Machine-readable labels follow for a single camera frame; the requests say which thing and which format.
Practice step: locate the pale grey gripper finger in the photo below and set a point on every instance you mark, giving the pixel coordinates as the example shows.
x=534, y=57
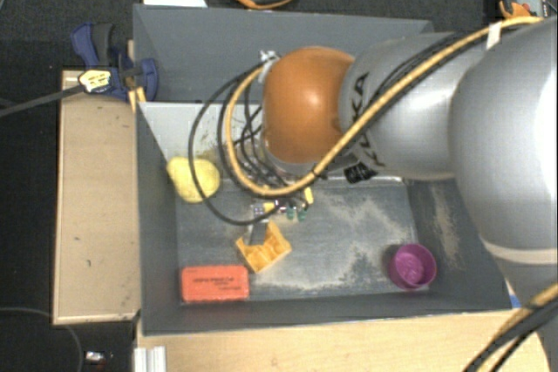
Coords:
x=259, y=232

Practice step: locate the yellow ridged block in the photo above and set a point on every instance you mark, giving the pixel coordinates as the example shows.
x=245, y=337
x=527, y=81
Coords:
x=269, y=253

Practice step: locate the orange-red flat block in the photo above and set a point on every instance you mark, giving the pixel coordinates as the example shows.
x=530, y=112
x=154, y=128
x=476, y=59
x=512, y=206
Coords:
x=215, y=284

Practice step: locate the grey metal bin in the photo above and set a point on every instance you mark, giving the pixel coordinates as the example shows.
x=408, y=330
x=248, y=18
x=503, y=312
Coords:
x=349, y=231

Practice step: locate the yellow toy lemon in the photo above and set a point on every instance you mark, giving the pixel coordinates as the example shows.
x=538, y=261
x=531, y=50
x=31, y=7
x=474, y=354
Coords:
x=192, y=180

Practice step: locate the purple cup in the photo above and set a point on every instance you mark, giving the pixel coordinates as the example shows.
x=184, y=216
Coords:
x=412, y=268

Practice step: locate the pale wood board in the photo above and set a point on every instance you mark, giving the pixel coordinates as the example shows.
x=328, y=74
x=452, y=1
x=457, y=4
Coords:
x=98, y=204

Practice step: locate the black cylinder on white bracket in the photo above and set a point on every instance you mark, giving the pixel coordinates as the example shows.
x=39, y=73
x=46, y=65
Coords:
x=360, y=172

